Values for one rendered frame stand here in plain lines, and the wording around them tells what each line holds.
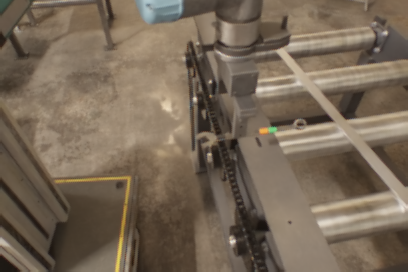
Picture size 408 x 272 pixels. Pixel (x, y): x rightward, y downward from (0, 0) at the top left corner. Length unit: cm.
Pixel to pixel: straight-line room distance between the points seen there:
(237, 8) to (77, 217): 138
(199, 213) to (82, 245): 69
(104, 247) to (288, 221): 108
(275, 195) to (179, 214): 133
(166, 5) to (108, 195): 136
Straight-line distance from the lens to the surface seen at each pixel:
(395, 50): 180
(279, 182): 66
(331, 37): 168
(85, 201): 170
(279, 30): 56
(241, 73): 51
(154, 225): 191
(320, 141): 113
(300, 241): 61
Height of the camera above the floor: 171
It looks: 46 degrees down
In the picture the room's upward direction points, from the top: straight up
